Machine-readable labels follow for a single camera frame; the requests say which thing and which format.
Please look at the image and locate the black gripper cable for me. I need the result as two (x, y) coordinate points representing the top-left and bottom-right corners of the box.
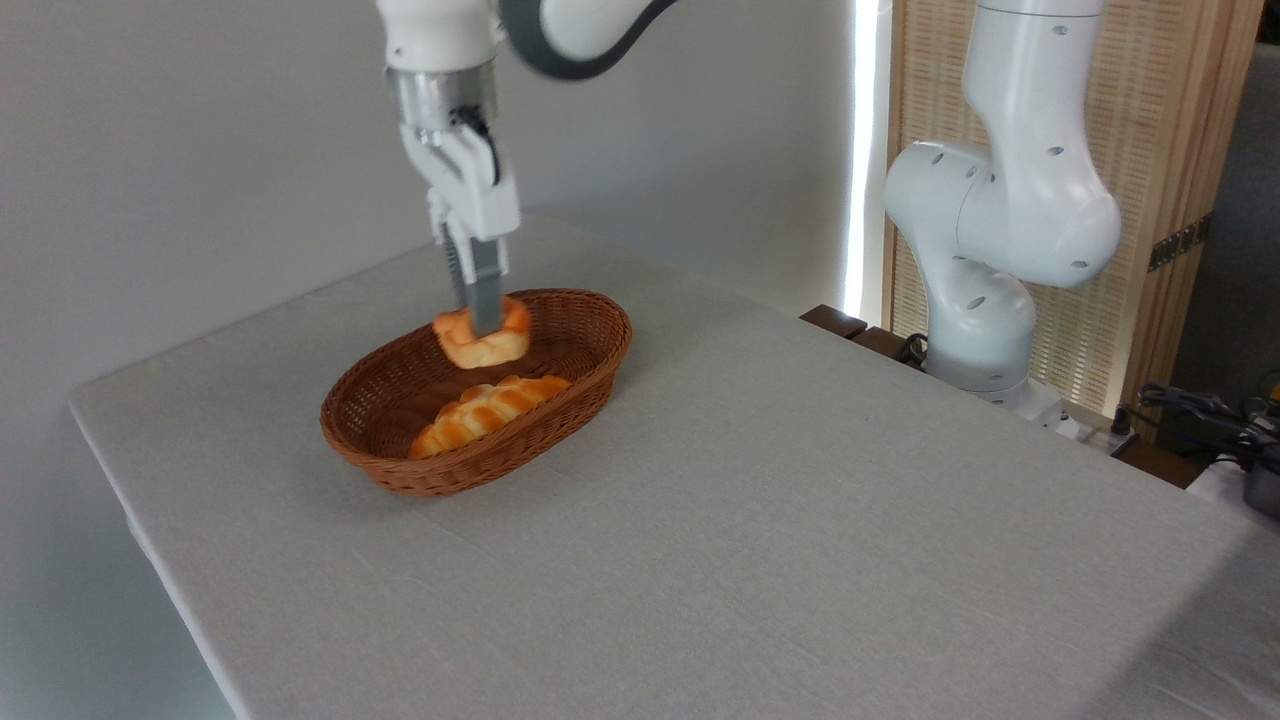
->
(452, 104), (502, 188)

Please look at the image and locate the dark metal screen hinge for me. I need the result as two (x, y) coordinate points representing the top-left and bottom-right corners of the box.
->
(1147, 213), (1214, 273)

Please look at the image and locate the white power strip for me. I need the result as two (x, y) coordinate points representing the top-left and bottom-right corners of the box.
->
(1058, 415), (1139, 457)

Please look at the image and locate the black cable bundle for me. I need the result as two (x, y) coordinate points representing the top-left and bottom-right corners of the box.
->
(1112, 382), (1280, 471)

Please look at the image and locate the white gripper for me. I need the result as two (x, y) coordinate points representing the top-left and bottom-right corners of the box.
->
(400, 120), (522, 338)

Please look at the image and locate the dark brown wooden bench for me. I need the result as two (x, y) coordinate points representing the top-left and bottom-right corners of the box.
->
(799, 304), (929, 372)

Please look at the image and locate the grey tablecloth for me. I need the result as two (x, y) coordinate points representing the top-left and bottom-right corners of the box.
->
(68, 212), (1280, 720)

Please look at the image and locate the long braided bread loaf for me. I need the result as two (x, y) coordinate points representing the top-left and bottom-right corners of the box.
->
(408, 374), (572, 460)

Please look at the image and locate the round knotted bread bun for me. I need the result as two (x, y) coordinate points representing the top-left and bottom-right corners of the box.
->
(431, 296), (533, 371)

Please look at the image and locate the brown oval wicker basket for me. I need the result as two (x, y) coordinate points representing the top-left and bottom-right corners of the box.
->
(319, 288), (634, 498)

